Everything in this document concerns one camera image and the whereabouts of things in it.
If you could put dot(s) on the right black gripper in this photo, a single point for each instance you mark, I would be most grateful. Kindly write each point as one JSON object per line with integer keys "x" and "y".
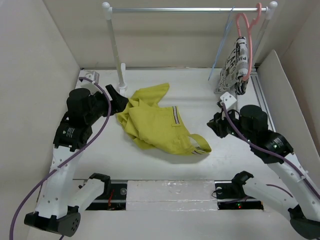
{"x": 215, "y": 124}

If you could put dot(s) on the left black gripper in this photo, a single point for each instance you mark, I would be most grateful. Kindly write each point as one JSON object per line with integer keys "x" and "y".
{"x": 118, "y": 102}

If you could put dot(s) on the yellow trousers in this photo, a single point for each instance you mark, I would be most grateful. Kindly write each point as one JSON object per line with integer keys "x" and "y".
{"x": 151, "y": 126}

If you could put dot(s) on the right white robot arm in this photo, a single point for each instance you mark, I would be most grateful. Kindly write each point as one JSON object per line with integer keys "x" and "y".
{"x": 300, "y": 203}

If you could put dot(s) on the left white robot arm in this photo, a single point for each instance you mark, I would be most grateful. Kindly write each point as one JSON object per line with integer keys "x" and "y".
{"x": 59, "y": 211}

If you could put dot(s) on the pink plastic hanger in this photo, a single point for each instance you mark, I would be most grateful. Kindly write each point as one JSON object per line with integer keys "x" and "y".
{"x": 247, "y": 45}

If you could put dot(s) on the newspaper print garment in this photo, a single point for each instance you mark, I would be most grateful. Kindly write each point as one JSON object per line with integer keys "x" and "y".
{"x": 236, "y": 67}

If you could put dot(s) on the white foam block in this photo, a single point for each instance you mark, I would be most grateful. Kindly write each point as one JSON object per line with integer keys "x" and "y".
{"x": 171, "y": 195}

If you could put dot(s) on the white clothes rack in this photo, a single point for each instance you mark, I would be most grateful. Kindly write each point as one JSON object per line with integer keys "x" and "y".
{"x": 250, "y": 16}

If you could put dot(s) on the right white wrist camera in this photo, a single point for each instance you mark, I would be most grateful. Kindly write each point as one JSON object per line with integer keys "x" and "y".
{"x": 227, "y": 100}

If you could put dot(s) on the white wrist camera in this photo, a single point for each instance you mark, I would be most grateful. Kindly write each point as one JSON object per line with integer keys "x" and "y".
{"x": 88, "y": 80}
{"x": 227, "y": 100}

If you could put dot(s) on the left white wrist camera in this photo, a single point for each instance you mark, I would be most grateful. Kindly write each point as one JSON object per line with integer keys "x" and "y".
{"x": 88, "y": 80}

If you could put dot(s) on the aluminium side rail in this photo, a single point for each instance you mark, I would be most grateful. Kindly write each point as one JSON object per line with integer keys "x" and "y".
{"x": 262, "y": 101}

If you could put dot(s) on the light blue wire hanger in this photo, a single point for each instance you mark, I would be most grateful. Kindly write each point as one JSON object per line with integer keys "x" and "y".
{"x": 221, "y": 50}

